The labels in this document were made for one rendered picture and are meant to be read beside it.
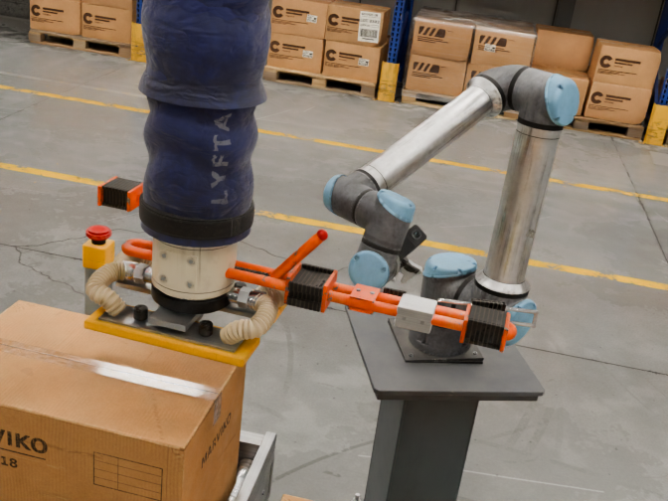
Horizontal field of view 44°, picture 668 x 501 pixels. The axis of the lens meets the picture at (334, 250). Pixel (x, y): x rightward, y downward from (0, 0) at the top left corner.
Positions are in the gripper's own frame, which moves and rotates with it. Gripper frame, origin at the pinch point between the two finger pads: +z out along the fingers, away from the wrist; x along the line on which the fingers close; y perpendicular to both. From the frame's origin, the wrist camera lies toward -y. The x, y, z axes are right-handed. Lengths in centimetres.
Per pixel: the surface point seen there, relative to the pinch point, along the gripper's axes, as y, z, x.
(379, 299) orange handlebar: 0, -54, 7
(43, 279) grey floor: 174, 148, -125
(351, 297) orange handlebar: 2, -58, 3
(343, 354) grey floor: 86, 154, 6
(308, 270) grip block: 7, -53, -7
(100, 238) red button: 56, -11, -60
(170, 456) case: 49, -68, 1
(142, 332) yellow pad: 36, -67, -21
